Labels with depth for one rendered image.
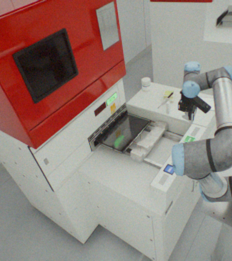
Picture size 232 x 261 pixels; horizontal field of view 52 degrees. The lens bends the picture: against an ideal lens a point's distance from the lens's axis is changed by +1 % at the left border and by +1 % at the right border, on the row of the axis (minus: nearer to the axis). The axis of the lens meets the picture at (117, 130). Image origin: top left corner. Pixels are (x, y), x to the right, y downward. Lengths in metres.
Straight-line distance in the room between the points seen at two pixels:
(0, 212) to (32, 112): 1.77
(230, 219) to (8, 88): 1.20
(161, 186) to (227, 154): 0.53
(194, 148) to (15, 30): 0.80
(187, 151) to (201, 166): 0.07
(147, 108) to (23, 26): 1.01
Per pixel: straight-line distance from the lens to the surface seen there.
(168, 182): 1.29
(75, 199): 1.76
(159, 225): 1.45
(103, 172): 1.55
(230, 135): 0.85
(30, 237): 2.48
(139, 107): 1.77
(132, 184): 1.46
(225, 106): 0.95
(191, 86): 1.09
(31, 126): 1.18
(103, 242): 2.23
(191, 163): 0.84
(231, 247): 1.86
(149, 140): 1.61
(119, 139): 1.62
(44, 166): 1.40
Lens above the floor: 2.01
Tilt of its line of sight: 41 degrees down
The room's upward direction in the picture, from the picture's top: 11 degrees counter-clockwise
